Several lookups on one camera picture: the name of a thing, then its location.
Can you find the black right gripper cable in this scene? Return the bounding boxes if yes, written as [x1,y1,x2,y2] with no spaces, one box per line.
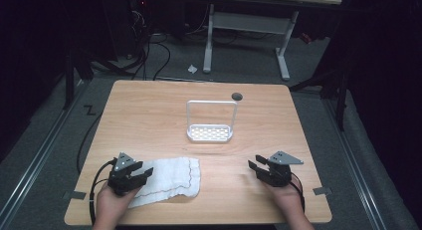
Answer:
[289,171,307,214]

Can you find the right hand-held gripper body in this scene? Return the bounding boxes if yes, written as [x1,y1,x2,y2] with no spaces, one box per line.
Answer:
[258,150,305,188]

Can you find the grey tape strip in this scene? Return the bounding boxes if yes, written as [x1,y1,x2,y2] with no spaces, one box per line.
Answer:
[62,190,88,201]
[312,186,333,196]

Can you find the bundle of black cables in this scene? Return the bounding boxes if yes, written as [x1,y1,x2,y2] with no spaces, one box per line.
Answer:
[89,5,172,83]

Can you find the metal floor rail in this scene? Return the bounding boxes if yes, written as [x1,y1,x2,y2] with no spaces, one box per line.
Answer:
[0,80,85,226]
[322,98,389,230]

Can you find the person's left hand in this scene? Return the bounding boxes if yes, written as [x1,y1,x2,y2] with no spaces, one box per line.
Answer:
[94,181,142,224]

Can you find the person's right hand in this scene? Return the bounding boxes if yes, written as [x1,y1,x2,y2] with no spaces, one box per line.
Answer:
[264,177,306,222]

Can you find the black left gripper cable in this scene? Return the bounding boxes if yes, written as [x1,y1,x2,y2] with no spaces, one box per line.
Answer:
[88,158,117,226]

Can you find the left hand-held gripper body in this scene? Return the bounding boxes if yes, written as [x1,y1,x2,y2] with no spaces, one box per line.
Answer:
[106,151,148,196]

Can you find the white towel rack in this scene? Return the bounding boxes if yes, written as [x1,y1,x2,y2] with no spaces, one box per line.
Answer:
[185,100,239,144]

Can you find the black metal stand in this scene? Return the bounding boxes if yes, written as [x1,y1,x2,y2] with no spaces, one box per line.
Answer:
[62,49,95,111]
[288,65,353,132]

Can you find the white towel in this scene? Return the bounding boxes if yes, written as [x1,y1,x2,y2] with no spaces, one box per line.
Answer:
[127,156,202,210]

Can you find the white-legged desk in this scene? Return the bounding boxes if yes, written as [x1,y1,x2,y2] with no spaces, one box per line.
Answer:
[203,0,343,82]

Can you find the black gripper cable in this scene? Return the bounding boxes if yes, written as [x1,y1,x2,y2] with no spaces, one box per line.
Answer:
[88,158,117,226]
[289,171,307,214]

